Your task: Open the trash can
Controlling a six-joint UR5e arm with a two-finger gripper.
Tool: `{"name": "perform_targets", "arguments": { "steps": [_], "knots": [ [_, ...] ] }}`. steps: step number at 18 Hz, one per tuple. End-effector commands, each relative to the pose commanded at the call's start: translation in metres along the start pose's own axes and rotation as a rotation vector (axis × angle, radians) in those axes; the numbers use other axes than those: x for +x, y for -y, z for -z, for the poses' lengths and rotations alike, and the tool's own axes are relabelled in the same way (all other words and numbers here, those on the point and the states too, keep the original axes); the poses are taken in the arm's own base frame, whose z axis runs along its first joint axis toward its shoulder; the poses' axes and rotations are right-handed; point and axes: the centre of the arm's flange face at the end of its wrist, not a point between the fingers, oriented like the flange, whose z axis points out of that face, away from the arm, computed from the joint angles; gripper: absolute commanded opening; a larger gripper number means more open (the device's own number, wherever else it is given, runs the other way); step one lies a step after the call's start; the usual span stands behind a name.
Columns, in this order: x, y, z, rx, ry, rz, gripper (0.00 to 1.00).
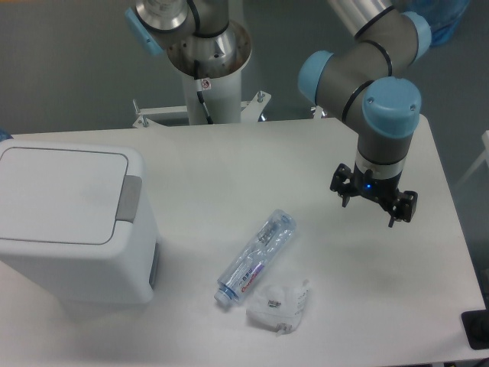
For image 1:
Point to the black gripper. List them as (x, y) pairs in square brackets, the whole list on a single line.
[(401, 206)]

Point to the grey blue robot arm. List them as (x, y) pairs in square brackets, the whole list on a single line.
[(360, 88)]

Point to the white trash can body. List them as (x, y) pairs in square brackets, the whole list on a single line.
[(121, 271)]

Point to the white trash can lid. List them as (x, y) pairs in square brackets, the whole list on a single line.
[(65, 196)]

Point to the black device at table edge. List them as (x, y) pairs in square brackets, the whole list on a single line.
[(475, 323)]

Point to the clear plastic water bottle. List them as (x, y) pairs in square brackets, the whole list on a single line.
[(244, 272)]

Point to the blue water jug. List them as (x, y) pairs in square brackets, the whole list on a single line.
[(443, 16)]

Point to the white frame at right edge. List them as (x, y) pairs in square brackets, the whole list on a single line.
[(481, 159)]

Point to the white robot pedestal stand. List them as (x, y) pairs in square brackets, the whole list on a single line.
[(210, 70)]

